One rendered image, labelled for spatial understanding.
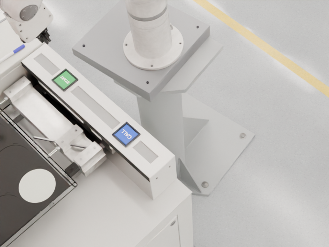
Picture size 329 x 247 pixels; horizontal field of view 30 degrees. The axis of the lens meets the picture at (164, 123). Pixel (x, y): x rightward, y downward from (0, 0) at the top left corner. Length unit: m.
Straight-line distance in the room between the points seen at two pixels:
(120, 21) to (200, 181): 0.90
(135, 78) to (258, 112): 1.06
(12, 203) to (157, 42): 0.62
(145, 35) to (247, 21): 1.38
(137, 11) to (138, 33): 0.10
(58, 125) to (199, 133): 1.06
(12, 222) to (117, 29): 0.72
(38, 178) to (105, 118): 0.25
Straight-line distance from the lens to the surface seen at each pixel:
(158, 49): 1.87
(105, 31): 2.01
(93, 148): 1.72
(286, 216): 2.61
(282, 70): 2.97
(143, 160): 1.62
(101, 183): 1.76
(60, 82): 1.78
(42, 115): 1.84
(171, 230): 1.82
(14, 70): 1.87
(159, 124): 2.19
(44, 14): 1.61
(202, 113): 2.80
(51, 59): 1.85
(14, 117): 1.89
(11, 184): 1.73
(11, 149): 1.78
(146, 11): 1.73
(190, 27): 1.98
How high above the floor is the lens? 2.40
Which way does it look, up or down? 59 degrees down
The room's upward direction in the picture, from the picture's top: 6 degrees counter-clockwise
